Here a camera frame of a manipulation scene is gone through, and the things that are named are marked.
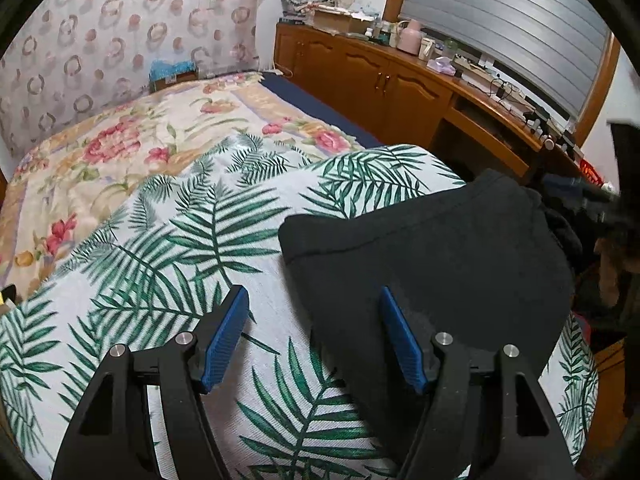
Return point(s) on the grey window blind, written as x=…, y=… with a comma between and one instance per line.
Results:
x=500, y=25

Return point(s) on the navy bed sheet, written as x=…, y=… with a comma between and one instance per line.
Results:
x=320, y=110

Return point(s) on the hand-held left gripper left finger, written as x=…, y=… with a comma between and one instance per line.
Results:
x=225, y=340

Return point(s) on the leaf print cloth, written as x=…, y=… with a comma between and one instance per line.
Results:
x=150, y=260

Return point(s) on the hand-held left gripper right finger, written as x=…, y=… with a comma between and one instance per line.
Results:
x=405, y=345

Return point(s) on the small cardboard box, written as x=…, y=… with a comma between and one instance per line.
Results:
x=172, y=82

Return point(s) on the pink thermos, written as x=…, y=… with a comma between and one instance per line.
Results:
x=409, y=37

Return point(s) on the wooden cabinet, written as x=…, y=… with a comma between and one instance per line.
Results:
x=380, y=85

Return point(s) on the large cardboard box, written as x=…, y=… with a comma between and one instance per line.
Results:
x=340, y=21

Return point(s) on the floral blanket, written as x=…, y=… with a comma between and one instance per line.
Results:
x=125, y=150

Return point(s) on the patterned bag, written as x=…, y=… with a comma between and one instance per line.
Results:
x=297, y=5

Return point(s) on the black printed t-shirt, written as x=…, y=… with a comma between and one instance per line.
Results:
x=425, y=250

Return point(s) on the white mug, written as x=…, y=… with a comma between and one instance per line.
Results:
x=426, y=49

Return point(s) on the circle print curtain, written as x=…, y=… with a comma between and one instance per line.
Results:
x=100, y=35

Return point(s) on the person's right hand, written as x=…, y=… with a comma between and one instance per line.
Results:
x=610, y=270

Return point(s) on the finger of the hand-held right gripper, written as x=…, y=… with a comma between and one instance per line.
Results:
x=575, y=191

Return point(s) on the purple tissue pack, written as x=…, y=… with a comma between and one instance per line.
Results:
x=441, y=66

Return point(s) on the red basket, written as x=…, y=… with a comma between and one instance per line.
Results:
x=592, y=172

